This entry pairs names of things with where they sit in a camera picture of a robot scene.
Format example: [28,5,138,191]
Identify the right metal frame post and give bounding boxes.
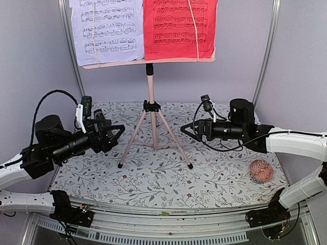
[252,0,282,108]

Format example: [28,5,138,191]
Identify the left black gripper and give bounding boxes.
[52,119,126,163]

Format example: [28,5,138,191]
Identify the red patterned egg shaker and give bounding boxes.
[249,160,274,183]

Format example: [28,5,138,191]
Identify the pink music stand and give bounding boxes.
[74,0,218,169]

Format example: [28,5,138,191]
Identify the aluminium front rail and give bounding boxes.
[22,202,320,244]

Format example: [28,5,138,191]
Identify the brown wooden metronome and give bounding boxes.
[94,109,111,127]

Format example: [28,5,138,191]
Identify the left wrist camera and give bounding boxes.
[74,95,92,133]

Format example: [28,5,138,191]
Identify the floral table mat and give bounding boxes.
[52,102,288,209]

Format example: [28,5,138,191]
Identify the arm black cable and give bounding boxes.
[30,89,80,149]
[192,102,269,152]

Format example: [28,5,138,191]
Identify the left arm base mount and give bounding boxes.
[49,205,95,228]

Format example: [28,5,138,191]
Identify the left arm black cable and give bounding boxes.
[30,89,80,149]

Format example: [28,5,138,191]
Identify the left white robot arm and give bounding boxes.
[1,115,125,222]

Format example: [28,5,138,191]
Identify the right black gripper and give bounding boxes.
[181,118,246,142]

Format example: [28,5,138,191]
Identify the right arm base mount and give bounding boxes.
[245,206,291,228]

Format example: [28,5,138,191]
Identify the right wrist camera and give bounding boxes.
[200,94,218,123]

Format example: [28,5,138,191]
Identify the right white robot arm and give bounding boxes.
[180,96,326,223]

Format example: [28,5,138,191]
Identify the purple sheet music page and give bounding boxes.
[69,0,145,66]

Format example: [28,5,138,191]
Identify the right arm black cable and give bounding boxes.
[192,102,269,152]

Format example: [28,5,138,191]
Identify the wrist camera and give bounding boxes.
[200,94,218,123]
[74,95,92,133]

